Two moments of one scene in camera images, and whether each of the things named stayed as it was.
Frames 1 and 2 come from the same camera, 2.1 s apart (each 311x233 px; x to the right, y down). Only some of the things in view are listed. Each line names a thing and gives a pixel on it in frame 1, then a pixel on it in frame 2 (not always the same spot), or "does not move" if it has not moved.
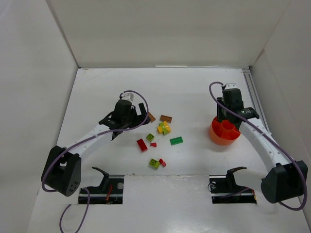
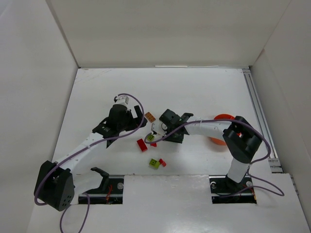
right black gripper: x=221 y=112 → x=171 y=120
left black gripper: x=135 y=116 does not move
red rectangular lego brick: x=142 y=145 does not move
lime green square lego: x=150 y=137 does not move
